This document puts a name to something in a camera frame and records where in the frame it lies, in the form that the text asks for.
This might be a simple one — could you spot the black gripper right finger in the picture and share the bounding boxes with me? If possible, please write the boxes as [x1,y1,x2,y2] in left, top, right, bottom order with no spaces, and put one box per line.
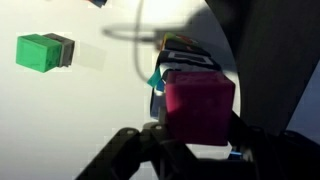
[227,111,255,152]

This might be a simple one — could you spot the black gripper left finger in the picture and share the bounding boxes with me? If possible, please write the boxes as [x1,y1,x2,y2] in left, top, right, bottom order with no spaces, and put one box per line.
[158,107,168,130]

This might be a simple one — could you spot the pink block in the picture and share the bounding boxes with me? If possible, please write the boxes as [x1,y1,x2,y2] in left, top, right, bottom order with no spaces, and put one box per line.
[165,70,236,147]

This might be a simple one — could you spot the grey block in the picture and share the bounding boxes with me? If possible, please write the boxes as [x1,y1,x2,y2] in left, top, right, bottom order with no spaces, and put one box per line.
[42,32,76,68]

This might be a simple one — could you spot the dark blue block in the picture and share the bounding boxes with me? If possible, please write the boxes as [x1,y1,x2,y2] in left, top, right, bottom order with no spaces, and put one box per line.
[86,0,110,9]

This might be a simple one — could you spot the green block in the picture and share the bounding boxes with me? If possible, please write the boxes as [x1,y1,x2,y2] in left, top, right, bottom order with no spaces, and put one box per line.
[15,33,64,74]

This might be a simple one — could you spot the teal tape piece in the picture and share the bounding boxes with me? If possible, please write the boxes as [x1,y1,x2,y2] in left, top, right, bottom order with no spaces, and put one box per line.
[146,68,165,89]

